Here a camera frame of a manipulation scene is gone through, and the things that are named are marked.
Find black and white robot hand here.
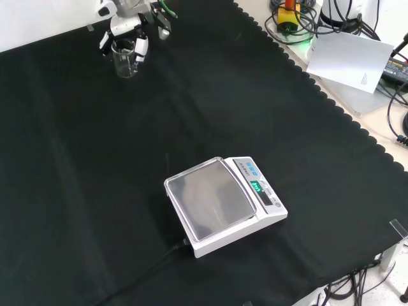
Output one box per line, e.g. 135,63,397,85
96,0,173,64

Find clear glass beaker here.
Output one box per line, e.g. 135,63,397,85
110,38,140,79

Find white electronic balance steel pan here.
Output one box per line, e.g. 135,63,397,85
163,156,289,259

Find black bench cloth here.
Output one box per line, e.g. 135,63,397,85
0,0,408,306

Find yellow stop button box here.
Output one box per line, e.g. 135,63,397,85
276,0,303,34

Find white paper sheet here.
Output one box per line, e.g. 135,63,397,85
305,31,395,94

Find pale grey board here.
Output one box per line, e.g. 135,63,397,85
265,16,403,117

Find black power adapter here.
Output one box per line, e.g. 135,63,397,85
381,57,408,84

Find white table leg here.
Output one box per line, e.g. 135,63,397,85
379,237,406,274

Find green cable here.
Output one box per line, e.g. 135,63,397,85
157,0,178,18

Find black cable bundle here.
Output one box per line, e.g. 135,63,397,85
266,0,382,47

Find black balance power cable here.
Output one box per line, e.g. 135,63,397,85
94,237,189,306

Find black looped cable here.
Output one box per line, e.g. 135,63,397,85
375,50,408,144

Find black floor cables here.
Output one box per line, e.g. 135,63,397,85
315,253,388,306

